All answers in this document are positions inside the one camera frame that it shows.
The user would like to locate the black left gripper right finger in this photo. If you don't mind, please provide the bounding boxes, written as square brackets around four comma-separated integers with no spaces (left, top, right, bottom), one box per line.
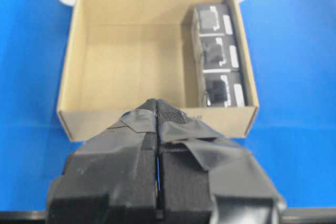
[157,100,286,223]

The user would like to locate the open brown cardboard box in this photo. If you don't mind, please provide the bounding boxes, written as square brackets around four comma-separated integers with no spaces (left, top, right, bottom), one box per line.
[57,0,259,142]

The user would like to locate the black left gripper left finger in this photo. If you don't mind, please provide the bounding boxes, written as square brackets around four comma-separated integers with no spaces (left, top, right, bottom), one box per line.
[47,99,157,223]

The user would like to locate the black box middle row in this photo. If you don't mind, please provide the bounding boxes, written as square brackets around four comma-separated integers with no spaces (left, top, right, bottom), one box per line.
[195,35,240,73]

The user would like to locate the black box near row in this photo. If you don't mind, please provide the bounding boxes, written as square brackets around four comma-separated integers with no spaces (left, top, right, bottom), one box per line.
[199,72,247,108]

